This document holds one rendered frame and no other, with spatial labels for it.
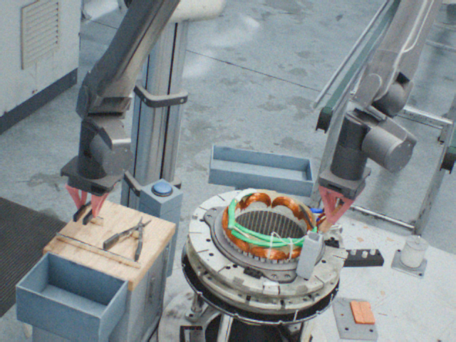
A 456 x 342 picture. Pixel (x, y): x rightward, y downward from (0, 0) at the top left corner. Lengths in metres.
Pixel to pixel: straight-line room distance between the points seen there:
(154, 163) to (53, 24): 2.15
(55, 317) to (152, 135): 0.59
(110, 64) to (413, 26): 0.49
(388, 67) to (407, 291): 0.87
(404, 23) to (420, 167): 2.91
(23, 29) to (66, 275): 2.35
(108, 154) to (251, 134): 2.81
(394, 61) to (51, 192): 2.39
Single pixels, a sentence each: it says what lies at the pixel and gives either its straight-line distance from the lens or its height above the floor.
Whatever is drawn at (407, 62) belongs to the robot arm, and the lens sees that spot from 1.19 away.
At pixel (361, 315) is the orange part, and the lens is 1.77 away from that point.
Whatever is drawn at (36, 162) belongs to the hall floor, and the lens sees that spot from 3.56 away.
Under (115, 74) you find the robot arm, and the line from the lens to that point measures 1.17.
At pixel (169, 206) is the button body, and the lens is 1.61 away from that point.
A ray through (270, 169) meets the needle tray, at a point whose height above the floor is 1.03.
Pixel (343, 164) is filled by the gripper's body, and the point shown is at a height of 1.36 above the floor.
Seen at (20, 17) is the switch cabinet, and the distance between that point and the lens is 3.61.
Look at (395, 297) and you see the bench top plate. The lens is 1.89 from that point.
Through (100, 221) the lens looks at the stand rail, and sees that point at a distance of 1.45.
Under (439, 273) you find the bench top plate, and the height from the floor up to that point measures 0.78.
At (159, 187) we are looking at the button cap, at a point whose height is 1.04.
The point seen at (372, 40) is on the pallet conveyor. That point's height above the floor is 0.76.
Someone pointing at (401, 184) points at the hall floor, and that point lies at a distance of 3.87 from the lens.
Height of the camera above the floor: 1.97
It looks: 33 degrees down
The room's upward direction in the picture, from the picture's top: 10 degrees clockwise
